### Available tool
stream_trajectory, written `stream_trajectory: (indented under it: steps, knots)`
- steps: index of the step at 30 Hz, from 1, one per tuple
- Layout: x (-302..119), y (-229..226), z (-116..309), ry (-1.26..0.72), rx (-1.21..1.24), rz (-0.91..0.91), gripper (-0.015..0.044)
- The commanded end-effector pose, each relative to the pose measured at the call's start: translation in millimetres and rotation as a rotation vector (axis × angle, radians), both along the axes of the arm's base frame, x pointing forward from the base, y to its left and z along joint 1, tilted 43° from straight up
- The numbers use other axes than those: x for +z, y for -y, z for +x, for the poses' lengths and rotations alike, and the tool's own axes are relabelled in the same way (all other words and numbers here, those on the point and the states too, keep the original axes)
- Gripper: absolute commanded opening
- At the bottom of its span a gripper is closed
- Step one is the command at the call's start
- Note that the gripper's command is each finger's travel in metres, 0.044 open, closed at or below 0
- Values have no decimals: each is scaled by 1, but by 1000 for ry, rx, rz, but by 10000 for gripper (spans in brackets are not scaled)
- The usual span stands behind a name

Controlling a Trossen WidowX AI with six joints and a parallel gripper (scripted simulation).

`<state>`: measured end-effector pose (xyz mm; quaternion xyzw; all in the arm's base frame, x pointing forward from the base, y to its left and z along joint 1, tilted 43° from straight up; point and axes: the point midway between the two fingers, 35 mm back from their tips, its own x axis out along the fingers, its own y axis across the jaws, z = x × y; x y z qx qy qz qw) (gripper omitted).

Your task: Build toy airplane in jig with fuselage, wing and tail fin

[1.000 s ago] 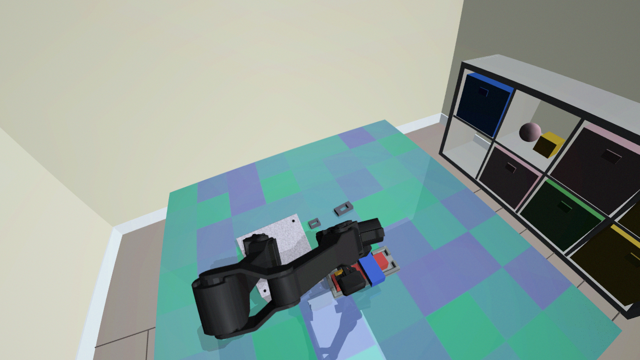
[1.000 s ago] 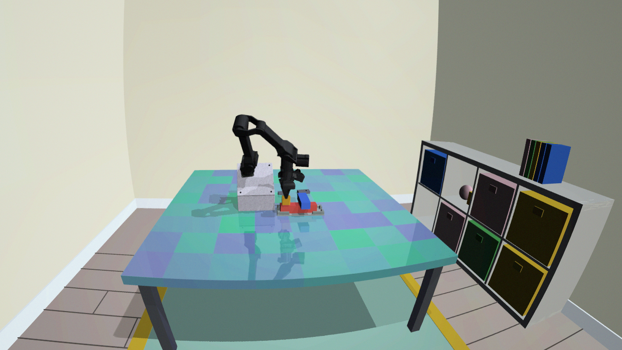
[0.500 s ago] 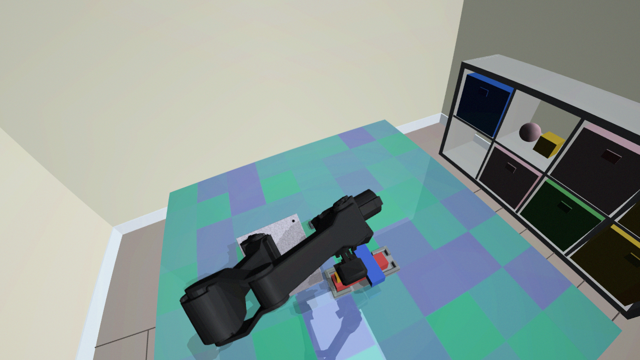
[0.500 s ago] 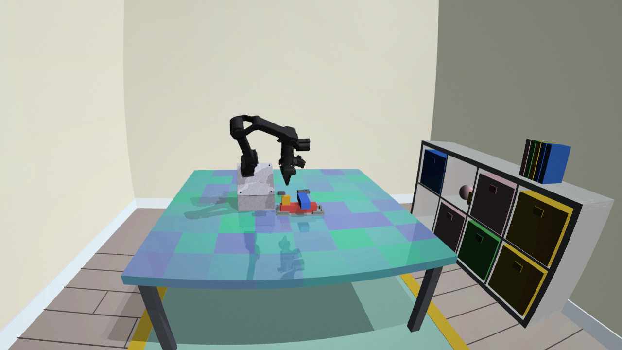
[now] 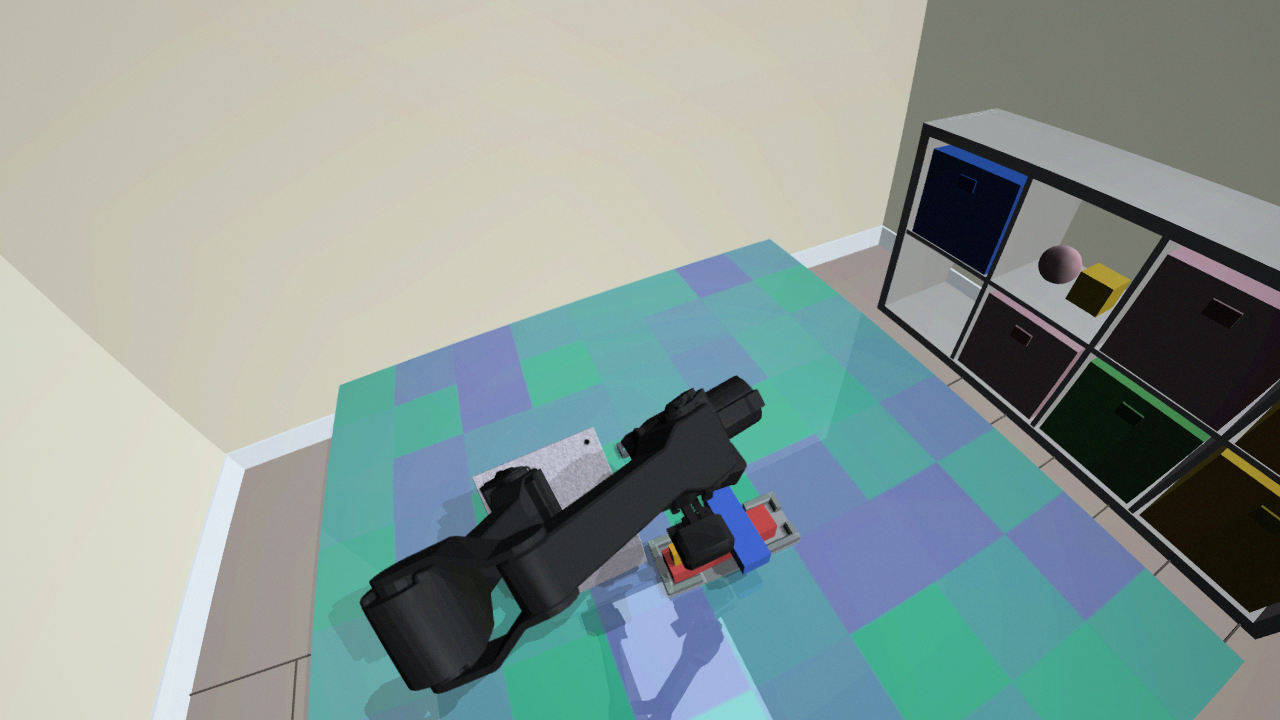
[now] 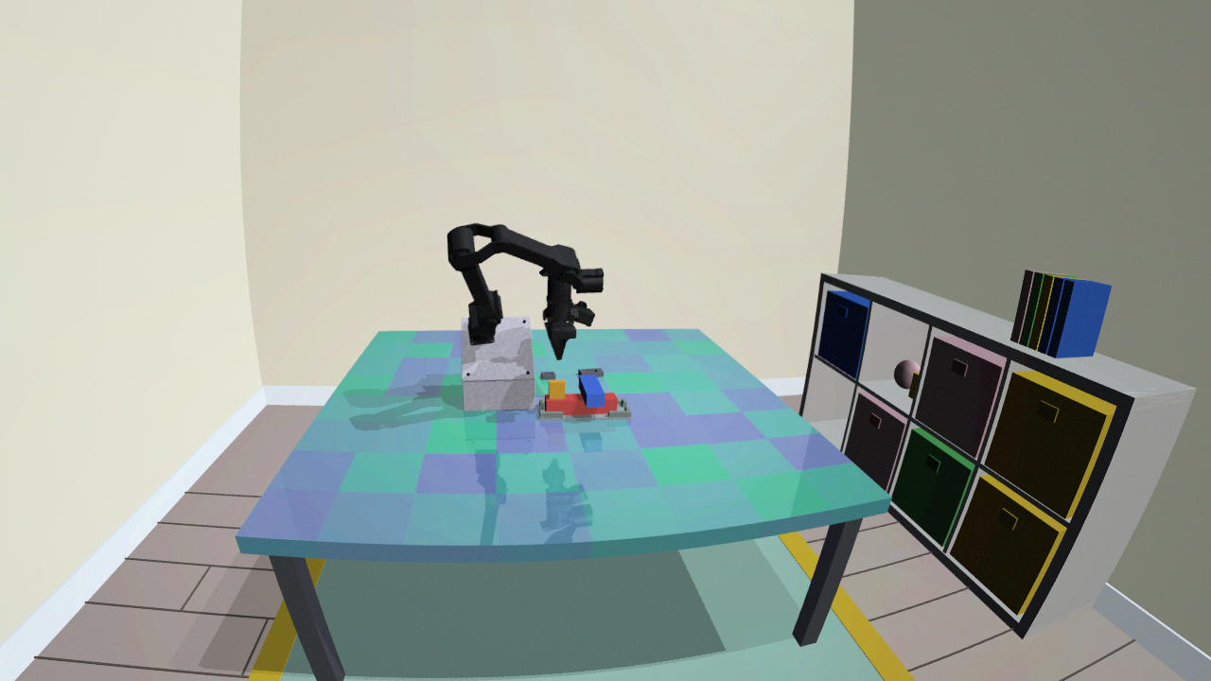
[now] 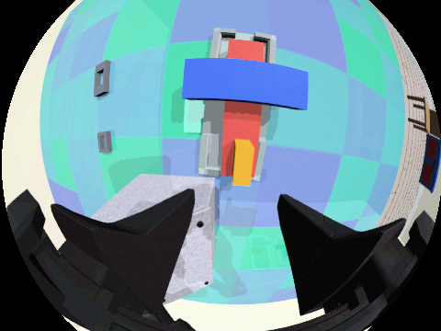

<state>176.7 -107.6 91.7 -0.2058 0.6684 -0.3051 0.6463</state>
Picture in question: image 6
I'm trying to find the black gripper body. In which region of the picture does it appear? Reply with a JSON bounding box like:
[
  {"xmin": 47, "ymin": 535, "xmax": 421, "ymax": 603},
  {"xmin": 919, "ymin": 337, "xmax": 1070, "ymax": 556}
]
[{"xmin": 543, "ymin": 294, "xmax": 576, "ymax": 339}]

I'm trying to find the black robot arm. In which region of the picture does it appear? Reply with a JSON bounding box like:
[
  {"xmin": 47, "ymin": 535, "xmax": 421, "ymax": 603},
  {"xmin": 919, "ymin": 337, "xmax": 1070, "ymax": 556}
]
[{"xmin": 447, "ymin": 223, "xmax": 604, "ymax": 345}]

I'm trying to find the blue bar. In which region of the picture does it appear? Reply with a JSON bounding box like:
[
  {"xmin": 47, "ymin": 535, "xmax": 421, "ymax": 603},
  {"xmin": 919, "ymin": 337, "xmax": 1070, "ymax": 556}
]
[{"xmin": 579, "ymin": 374, "xmax": 606, "ymax": 407}]

